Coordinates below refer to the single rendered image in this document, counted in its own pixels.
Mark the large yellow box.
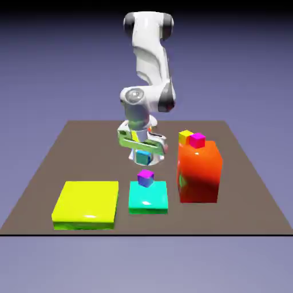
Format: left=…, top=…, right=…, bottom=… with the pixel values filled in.
left=51, top=180, right=120, bottom=231

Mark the large cyan box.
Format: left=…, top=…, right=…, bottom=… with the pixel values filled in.
left=128, top=180, right=169, bottom=215

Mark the small teal cube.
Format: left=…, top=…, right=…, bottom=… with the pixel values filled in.
left=136, top=149, right=153, bottom=166

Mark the large orange box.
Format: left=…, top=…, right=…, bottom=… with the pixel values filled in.
left=177, top=139, right=223, bottom=204

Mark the small purple cube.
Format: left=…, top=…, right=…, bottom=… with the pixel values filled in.
left=137, top=169, right=155, bottom=188

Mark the small magenta cube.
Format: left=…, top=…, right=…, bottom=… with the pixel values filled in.
left=189, top=132, right=207, bottom=149

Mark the small yellow cube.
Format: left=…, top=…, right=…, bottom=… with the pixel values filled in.
left=178, top=129, right=195, bottom=145

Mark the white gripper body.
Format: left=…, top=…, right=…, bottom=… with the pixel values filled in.
left=117, top=130, right=169, bottom=156

